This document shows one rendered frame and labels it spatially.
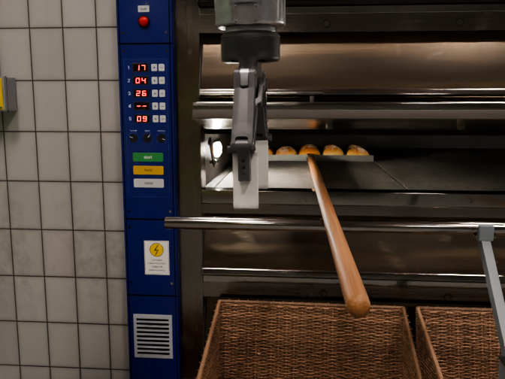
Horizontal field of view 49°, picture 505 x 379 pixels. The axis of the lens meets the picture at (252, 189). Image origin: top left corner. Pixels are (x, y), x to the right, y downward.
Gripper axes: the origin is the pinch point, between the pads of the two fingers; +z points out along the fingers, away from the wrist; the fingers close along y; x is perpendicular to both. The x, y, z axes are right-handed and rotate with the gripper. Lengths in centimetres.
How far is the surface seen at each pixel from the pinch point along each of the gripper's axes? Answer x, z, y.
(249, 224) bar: -7, 17, -50
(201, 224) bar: -18, 17, -50
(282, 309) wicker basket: -1, 51, -83
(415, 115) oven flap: 33, -6, -75
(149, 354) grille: -43, 67, -82
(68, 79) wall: -64, -16, -87
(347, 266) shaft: 12.9, 11.9, -4.6
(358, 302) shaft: 13.7, 12.3, 7.8
